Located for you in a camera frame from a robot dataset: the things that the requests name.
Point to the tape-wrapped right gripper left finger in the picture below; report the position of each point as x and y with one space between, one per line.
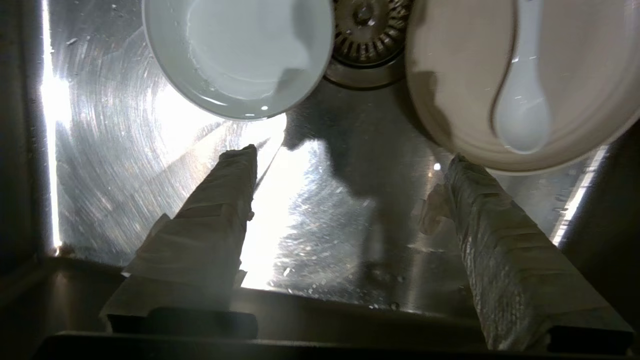
200 250

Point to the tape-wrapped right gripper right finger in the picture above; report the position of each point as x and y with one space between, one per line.
515 270

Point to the white ceramic soup spoon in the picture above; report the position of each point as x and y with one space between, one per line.
525 115

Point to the white ceramic bowl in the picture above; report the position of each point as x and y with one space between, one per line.
240 50

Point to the white round plate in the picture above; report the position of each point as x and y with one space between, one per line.
590 75

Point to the stainless steel sink basin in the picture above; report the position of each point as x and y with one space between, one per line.
350 225

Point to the round metal drain strainer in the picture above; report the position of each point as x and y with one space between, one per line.
370 35

